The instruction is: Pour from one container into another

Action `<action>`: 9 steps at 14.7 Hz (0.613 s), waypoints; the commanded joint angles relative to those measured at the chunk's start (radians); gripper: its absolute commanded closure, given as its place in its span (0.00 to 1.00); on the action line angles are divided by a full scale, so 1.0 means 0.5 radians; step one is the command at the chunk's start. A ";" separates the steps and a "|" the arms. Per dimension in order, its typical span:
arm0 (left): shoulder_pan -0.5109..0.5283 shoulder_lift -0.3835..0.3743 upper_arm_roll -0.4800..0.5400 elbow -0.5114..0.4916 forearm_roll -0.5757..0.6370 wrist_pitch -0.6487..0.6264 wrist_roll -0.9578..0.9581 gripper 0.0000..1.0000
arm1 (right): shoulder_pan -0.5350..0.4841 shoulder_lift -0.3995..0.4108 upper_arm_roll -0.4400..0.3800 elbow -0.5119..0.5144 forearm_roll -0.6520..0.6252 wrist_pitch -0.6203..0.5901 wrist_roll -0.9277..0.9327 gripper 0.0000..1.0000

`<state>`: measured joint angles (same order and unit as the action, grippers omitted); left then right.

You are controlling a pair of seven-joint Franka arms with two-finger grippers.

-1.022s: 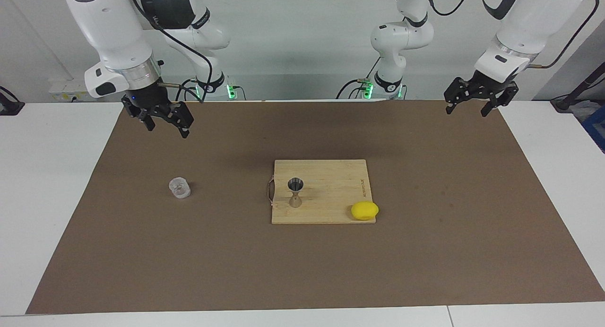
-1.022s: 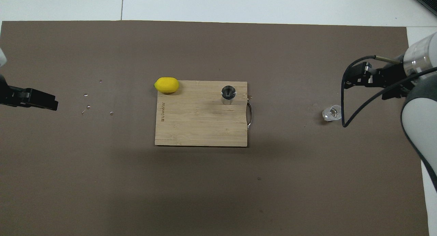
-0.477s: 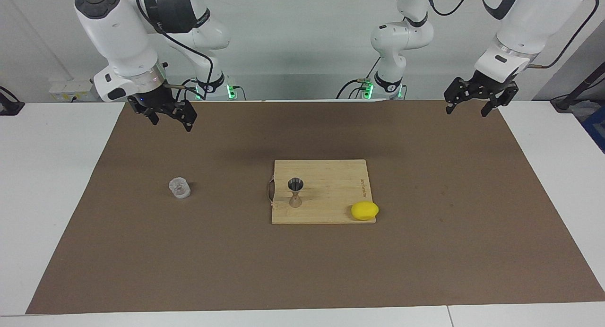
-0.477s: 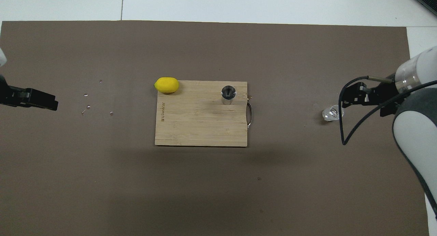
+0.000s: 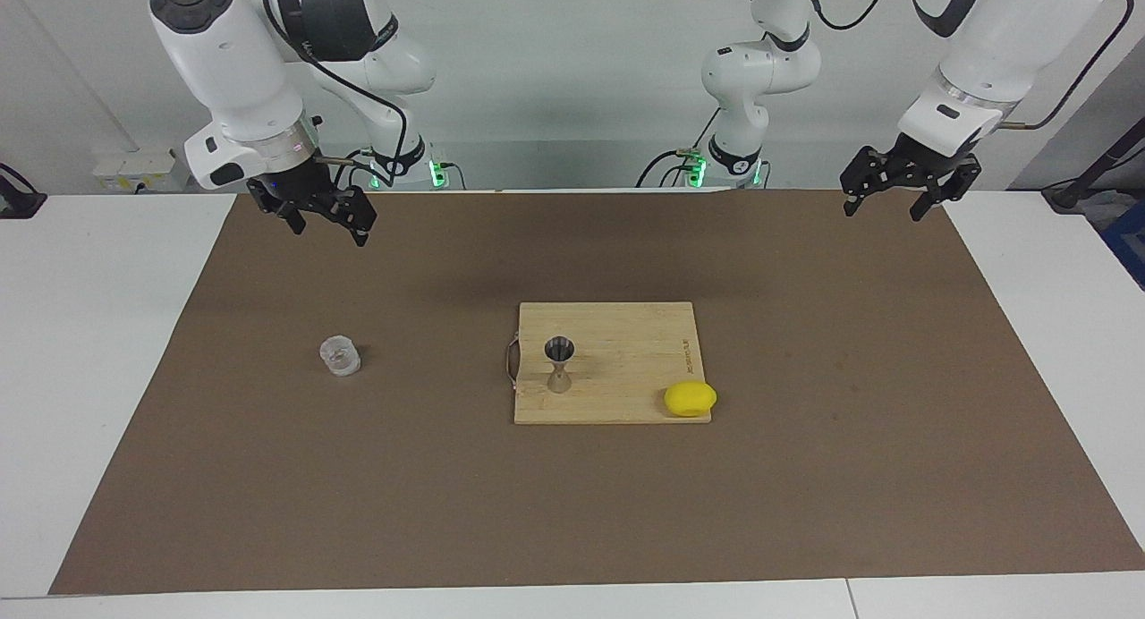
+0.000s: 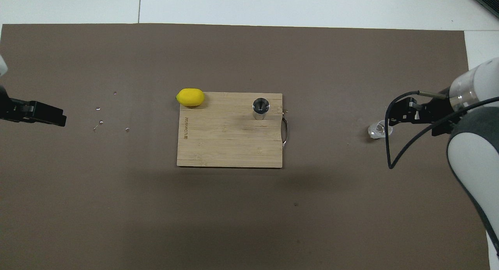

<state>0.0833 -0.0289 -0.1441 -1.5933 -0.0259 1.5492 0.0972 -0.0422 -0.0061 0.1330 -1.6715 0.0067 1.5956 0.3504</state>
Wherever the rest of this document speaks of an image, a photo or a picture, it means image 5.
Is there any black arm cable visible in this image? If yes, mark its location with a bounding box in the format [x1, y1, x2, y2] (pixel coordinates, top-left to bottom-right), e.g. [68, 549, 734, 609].
[803, 0, 1136, 133]
[261, 0, 411, 191]

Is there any bamboo cutting board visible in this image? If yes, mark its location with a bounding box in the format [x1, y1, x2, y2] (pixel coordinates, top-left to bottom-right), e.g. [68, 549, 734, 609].
[505, 301, 714, 426]

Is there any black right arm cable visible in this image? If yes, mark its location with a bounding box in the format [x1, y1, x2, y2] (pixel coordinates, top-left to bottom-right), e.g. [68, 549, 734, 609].
[261, 0, 411, 191]

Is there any brown table mat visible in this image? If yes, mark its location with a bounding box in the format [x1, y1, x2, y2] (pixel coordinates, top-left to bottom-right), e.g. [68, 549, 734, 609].
[49, 190, 1145, 596]

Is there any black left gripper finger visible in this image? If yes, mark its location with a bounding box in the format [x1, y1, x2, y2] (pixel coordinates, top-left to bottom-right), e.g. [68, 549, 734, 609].
[909, 166, 965, 223]
[840, 148, 884, 218]

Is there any blue box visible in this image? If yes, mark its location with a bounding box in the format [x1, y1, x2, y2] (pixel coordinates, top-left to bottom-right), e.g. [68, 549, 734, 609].
[1100, 199, 1145, 291]

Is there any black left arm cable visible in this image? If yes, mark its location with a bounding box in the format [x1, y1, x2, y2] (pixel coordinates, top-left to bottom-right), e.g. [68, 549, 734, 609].
[803, 0, 1136, 133]

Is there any black stand leg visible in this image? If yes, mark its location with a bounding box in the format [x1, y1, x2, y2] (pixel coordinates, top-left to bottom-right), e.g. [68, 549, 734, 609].
[1042, 140, 1145, 214]

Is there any white wall socket strip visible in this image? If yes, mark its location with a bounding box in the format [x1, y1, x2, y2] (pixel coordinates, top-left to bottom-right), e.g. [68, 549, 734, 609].
[92, 151, 180, 194]

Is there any clear glass cup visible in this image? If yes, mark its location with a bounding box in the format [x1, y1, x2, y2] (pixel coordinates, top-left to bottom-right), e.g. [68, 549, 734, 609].
[319, 335, 362, 378]

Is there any yellow lemon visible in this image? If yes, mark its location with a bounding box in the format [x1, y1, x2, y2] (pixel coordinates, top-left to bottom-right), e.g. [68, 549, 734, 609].
[664, 381, 718, 419]

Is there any steel double jigger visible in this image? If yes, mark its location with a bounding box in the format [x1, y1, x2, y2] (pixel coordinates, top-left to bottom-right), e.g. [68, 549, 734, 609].
[545, 336, 577, 395]

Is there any black clamp mount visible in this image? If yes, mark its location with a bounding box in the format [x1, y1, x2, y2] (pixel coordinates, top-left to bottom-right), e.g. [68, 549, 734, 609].
[0, 163, 47, 219]

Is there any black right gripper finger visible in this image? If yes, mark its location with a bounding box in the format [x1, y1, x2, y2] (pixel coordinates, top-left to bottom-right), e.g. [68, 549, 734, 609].
[335, 189, 377, 248]
[268, 199, 308, 236]

